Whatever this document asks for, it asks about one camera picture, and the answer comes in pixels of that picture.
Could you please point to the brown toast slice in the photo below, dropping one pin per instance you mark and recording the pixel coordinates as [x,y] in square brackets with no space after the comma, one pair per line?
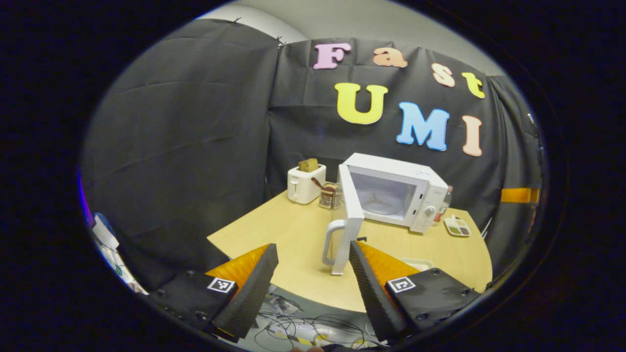
[308,164]

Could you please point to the clear glass jar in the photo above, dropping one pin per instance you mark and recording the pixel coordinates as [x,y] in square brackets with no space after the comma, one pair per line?
[330,198]

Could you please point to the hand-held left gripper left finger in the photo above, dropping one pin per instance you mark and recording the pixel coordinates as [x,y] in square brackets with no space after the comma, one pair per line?
[254,293]

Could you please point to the clear plastic container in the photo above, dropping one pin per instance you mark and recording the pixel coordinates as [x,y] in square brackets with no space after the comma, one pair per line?
[415,263]

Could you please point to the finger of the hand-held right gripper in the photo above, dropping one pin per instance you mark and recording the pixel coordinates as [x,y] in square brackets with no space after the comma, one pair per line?
[518,195]

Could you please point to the white divided dish of beans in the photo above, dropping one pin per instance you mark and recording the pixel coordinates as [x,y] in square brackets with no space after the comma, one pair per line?
[457,228]

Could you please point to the black backdrop cloth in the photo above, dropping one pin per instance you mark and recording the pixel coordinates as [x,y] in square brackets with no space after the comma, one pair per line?
[186,146]

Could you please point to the small clear bottle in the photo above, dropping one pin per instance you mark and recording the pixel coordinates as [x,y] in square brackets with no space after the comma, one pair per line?
[446,200]

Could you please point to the white toaster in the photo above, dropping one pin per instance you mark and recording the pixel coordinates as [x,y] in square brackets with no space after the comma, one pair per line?
[303,188]

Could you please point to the white microwave oven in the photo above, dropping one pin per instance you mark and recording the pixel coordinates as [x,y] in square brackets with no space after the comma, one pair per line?
[420,195]

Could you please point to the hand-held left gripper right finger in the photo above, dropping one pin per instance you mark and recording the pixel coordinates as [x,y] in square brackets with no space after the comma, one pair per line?
[371,293]

